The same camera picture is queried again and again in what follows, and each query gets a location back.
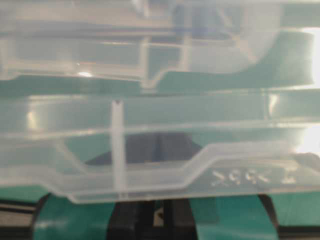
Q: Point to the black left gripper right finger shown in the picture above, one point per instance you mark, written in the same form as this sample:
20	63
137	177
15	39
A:
212	218

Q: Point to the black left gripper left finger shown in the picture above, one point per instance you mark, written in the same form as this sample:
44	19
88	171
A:
57	218

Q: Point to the clear plastic box lid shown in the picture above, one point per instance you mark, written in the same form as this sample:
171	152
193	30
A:
99	148

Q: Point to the clear plastic storage box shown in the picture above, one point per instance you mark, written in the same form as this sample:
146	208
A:
142	40

